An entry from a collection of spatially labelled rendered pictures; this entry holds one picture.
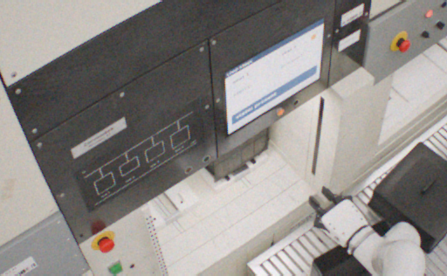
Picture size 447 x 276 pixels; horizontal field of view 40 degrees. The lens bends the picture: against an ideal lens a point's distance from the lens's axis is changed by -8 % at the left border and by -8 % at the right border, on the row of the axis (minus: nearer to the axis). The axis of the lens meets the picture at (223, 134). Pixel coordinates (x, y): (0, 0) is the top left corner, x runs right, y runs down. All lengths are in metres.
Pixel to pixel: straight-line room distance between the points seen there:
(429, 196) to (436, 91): 0.47
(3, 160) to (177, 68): 0.38
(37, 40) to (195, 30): 0.34
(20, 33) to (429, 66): 1.86
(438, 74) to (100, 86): 1.65
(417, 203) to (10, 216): 1.38
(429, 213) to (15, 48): 1.54
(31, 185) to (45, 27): 0.36
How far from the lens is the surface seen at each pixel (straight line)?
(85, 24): 1.08
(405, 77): 2.52
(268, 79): 1.50
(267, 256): 2.17
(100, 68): 1.16
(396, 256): 1.31
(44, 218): 1.38
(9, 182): 1.24
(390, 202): 2.19
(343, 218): 1.73
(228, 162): 2.05
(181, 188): 2.14
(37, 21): 1.02
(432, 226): 2.18
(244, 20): 1.31
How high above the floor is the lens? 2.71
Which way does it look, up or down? 54 degrees down
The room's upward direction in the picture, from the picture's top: 4 degrees counter-clockwise
